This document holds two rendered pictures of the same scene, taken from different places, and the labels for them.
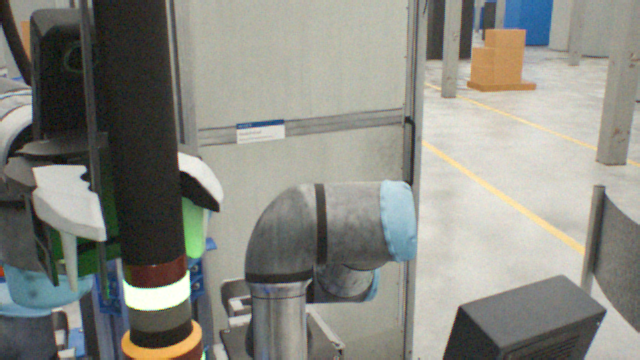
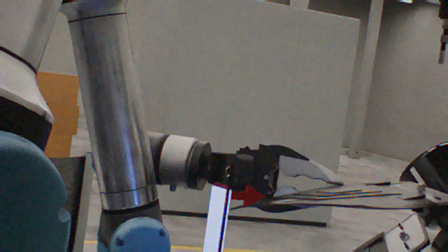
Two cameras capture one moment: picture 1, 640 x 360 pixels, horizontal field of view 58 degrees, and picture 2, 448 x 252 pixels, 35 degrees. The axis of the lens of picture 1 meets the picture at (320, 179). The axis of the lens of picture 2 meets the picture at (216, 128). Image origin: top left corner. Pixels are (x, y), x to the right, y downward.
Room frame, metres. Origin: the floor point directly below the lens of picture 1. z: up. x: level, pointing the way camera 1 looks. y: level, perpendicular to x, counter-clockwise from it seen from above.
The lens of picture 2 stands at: (0.75, 0.98, 1.29)
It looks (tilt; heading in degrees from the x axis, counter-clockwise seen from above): 3 degrees down; 259
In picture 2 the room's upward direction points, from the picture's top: 8 degrees clockwise
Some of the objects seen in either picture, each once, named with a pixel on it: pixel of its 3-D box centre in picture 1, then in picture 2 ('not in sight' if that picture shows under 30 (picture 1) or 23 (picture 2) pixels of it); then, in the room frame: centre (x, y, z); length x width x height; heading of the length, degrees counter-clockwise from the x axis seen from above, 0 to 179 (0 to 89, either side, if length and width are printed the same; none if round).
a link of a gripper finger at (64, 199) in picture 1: (72, 239); not in sight; (0.28, 0.13, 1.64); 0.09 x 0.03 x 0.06; 25
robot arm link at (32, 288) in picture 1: (61, 238); not in sight; (0.52, 0.25, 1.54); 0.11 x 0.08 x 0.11; 139
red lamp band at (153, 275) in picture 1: (155, 262); not in sight; (0.28, 0.09, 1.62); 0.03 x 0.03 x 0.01
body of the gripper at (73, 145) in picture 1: (79, 187); not in sight; (0.38, 0.17, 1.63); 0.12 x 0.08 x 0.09; 37
